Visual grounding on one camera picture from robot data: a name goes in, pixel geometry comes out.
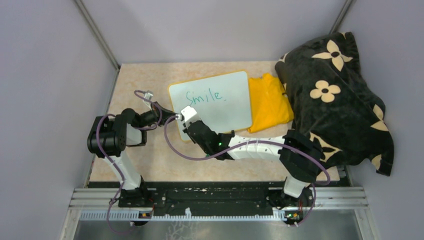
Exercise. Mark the black floral blanket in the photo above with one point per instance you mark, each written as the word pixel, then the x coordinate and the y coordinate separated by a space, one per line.
pixel 333 105

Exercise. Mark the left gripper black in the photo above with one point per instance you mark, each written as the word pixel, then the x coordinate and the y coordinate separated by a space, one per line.
pixel 166 114

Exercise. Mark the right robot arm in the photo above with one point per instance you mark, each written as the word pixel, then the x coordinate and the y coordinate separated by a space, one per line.
pixel 300 156

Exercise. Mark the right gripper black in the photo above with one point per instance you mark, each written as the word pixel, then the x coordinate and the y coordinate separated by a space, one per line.
pixel 185 130

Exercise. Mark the yellow-framed whiteboard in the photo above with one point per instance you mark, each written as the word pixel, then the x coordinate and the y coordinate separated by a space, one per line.
pixel 222 101

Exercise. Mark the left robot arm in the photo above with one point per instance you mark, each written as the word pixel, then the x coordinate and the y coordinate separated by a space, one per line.
pixel 109 137

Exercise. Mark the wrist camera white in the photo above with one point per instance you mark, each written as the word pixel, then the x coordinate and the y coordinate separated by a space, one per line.
pixel 147 98
pixel 189 116

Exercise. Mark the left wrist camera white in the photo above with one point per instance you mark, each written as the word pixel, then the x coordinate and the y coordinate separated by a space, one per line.
pixel 147 98

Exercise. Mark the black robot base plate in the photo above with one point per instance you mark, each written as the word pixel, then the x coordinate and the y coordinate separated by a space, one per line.
pixel 232 201

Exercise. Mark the yellow folded cloth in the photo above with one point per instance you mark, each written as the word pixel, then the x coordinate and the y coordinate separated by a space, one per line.
pixel 269 103

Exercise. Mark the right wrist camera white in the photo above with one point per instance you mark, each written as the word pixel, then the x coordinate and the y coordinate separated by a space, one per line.
pixel 189 116

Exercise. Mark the aluminium rail frame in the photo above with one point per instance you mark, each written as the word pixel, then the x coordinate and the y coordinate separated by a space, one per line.
pixel 98 202

